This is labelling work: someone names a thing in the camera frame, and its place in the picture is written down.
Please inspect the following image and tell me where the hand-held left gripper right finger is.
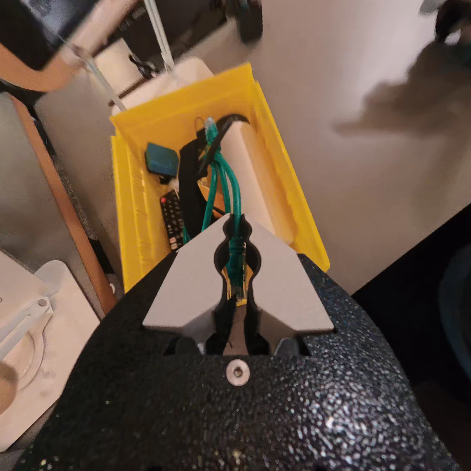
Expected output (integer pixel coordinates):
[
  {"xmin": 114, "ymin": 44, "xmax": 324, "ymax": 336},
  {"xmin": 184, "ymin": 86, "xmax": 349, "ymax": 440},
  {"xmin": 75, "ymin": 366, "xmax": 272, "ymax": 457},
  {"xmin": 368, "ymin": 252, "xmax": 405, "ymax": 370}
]
[{"xmin": 241, "ymin": 213, "xmax": 335, "ymax": 351}]

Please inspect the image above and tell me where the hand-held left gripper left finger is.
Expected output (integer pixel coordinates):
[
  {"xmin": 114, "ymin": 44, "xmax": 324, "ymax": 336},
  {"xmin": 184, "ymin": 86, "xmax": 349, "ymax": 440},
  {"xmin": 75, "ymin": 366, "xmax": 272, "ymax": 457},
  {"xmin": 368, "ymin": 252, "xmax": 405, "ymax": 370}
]
[{"xmin": 142, "ymin": 213, "xmax": 236, "ymax": 348}]

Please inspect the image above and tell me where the yellow bin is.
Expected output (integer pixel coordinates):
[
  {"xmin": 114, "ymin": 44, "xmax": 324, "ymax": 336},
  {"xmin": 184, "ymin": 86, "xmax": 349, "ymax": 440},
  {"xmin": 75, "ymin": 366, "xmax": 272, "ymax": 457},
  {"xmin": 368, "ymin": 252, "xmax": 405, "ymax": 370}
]
[{"xmin": 110, "ymin": 62, "xmax": 330, "ymax": 295}]

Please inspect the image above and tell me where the green cord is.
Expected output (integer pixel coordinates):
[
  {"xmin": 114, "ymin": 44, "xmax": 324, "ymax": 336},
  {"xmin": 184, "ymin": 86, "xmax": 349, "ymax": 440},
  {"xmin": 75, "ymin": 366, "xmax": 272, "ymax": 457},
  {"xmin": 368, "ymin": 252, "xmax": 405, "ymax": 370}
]
[{"xmin": 182, "ymin": 117, "xmax": 251, "ymax": 307}]

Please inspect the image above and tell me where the black remote control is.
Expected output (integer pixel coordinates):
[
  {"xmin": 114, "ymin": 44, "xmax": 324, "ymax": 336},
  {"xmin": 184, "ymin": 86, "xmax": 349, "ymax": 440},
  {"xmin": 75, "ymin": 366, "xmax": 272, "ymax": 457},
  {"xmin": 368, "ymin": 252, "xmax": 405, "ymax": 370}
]
[{"xmin": 159, "ymin": 191, "xmax": 185, "ymax": 252}]

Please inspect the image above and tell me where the cream paper roll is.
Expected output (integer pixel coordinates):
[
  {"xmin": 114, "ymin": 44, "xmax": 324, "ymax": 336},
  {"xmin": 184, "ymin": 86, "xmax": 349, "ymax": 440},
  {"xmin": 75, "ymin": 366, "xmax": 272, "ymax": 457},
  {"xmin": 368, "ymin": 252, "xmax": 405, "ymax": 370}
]
[{"xmin": 220, "ymin": 121, "xmax": 296, "ymax": 246}]

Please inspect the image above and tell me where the teal block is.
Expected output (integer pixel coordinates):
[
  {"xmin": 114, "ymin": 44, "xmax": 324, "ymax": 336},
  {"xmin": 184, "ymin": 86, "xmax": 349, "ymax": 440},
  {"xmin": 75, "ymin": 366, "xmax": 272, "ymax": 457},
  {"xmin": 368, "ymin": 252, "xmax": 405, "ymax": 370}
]
[{"xmin": 144, "ymin": 142, "xmax": 180, "ymax": 177}]

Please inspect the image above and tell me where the wood-framed mirror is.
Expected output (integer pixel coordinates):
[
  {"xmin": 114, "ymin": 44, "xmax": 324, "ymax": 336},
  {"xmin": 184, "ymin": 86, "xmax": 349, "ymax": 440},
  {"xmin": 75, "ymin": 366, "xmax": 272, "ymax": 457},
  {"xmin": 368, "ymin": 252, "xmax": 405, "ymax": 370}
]
[{"xmin": 0, "ymin": 0, "xmax": 144, "ymax": 93}]

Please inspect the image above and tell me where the black device with screen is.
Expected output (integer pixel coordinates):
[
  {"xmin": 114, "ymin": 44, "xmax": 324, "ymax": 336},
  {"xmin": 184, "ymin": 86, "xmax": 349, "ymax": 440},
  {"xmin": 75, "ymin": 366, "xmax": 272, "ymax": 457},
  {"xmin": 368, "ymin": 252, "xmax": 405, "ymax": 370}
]
[{"xmin": 225, "ymin": 0, "xmax": 264, "ymax": 44}]

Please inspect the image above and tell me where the black strap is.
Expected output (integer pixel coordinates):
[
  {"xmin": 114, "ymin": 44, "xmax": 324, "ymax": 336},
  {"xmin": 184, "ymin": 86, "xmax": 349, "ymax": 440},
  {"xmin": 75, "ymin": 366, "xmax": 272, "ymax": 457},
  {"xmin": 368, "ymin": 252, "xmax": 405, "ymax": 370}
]
[{"xmin": 178, "ymin": 139, "xmax": 215, "ymax": 237}]

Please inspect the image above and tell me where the black looped cable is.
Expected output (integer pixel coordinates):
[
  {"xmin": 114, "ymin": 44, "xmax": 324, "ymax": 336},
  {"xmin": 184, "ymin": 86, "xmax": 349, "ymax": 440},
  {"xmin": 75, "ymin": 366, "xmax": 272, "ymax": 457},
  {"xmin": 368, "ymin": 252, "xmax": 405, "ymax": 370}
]
[{"xmin": 200, "ymin": 113, "xmax": 251, "ymax": 173}]

